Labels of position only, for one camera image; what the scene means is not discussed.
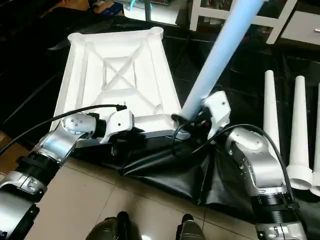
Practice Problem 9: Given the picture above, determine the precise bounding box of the white plastic table top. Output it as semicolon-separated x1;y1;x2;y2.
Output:
49;26;191;150

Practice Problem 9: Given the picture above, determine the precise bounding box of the white plastic table leg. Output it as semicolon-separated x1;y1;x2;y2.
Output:
309;82;320;197
174;0;265;140
264;70;281;153
285;76;314;191

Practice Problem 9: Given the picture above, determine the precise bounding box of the black mat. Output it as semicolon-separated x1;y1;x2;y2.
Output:
0;14;320;240

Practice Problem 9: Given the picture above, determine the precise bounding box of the grey metal pole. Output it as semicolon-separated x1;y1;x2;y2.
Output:
144;0;152;21

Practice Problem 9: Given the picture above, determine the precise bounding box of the white glass door cabinet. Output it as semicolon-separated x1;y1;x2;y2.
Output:
189;0;298;45

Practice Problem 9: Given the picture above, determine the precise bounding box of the white drawer unit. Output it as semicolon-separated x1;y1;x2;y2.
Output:
279;11;320;46

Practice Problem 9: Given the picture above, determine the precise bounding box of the light brown wooden shelf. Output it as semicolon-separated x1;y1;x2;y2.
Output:
39;0;96;19

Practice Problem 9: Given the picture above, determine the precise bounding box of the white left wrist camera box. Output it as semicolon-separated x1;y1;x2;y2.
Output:
99;109;135;144

